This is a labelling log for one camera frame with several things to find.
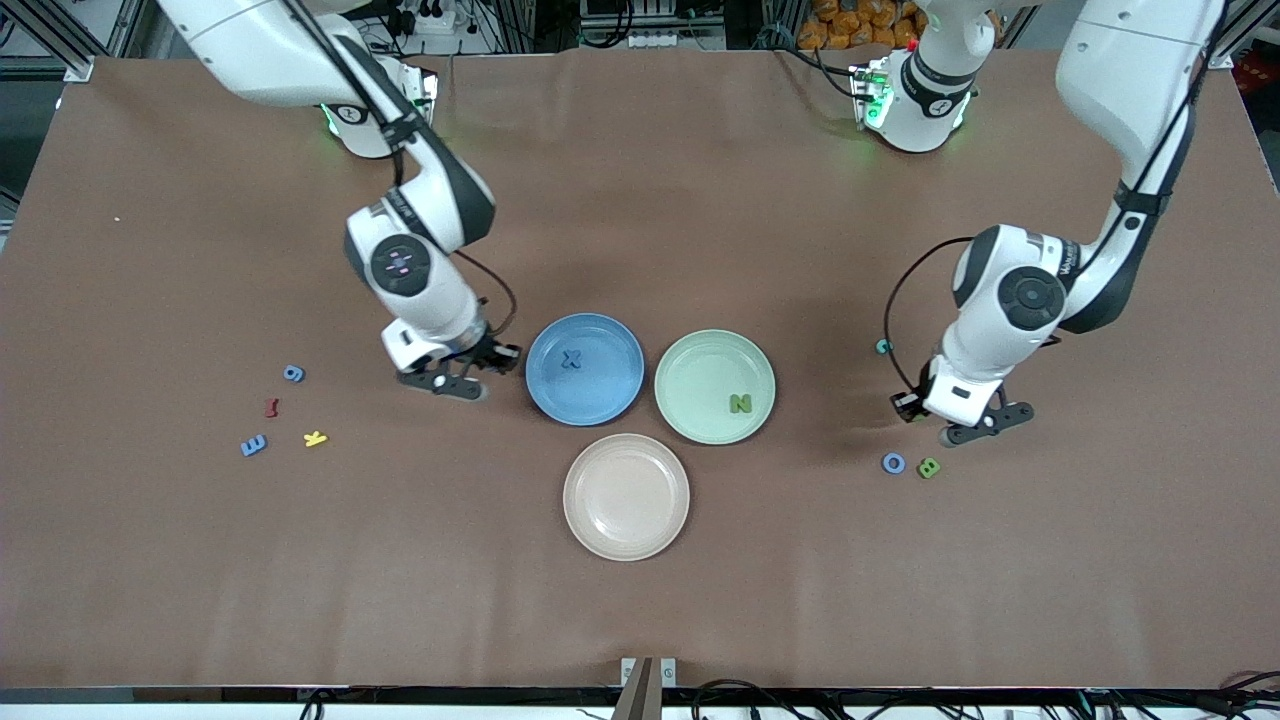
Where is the blue plate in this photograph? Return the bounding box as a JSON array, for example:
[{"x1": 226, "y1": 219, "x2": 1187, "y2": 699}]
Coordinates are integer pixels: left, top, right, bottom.
[{"x1": 525, "y1": 313, "x2": 646, "y2": 428}]

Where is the beige plate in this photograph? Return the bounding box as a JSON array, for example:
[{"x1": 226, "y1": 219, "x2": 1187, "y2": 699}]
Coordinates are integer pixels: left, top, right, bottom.
[{"x1": 562, "y1": 433, "x2": 691, "y2": 562}]

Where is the brown table cover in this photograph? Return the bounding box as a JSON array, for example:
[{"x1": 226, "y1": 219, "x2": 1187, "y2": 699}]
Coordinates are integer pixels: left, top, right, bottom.
[{"x1": 0, "y1": 48, "x2": 1280, "y2": 691}]

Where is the light green plate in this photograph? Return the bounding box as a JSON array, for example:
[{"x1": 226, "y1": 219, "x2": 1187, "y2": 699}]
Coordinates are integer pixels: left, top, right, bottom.
[{"x1": 654, "y1": 329, "x2": 777, "y2": 446}]

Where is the pile of orange fruit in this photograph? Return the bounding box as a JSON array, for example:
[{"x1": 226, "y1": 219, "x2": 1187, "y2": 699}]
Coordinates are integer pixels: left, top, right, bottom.
[{"x1": 797, "y1": 0, "x2": 926, "y2": 51}]

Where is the red bin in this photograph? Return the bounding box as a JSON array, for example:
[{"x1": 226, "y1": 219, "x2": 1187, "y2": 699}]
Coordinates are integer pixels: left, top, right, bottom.
[{"x1": 1235, "y1": 55, "x2": 1280, "y2": 101}]

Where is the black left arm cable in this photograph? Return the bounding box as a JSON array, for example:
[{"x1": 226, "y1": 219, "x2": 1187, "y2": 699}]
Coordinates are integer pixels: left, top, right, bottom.
[{"x1": 884, "y1": 0, "x2": 1229, "y2": 396}]

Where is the black cable bundle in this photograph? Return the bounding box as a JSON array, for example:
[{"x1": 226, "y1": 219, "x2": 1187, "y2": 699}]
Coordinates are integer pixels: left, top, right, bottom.
[{"x1": 690, "y1": 670, "x2": 1280, "y2": 720}]

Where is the brown camera post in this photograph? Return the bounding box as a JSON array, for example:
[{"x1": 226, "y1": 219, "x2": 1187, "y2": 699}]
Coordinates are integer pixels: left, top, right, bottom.
[{"x1": 612, "y1": 657, "x2": 656, "y2": 720}]

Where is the aluminium frame profile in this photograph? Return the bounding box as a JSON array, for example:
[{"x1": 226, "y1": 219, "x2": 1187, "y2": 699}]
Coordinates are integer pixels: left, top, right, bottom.
[
  {"x1": 0, "y1": 0, "x2": 96, "y2": 83},
  {"x1": 1205, "y1": 0, "x2": 1280, "y2": 71}
]

